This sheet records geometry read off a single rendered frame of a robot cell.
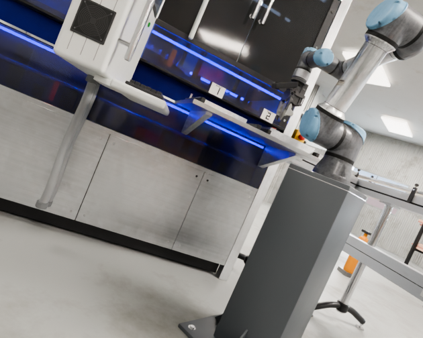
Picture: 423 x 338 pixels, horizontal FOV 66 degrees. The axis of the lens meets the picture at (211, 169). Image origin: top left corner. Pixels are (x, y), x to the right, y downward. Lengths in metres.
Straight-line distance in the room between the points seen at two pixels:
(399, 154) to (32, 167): 10.74
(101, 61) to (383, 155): 10.87
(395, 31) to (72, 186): 1.54
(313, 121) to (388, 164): 10.32
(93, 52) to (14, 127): 0.74
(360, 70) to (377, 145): 10.50
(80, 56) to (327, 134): 0.90
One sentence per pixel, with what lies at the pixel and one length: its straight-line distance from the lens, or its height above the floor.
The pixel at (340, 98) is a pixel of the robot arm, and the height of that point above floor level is 1.06.
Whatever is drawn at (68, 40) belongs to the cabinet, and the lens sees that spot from 1.24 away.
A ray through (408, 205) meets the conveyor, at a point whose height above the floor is 0.87.
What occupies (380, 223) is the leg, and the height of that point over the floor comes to 0.70.
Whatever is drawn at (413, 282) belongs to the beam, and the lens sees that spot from 2.11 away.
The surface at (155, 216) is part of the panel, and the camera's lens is 1.86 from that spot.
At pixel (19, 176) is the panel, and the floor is 0.22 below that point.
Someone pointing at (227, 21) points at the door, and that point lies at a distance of 1.91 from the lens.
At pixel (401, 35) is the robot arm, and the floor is 1.30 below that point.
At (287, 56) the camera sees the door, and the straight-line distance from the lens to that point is 2.02.
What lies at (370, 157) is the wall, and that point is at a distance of 11.69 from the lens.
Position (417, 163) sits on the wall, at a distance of 11.44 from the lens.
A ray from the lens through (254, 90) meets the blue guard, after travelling 1.91.
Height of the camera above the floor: 0.72
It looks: 3 degrees down
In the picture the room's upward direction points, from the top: 23 degrees clockwise
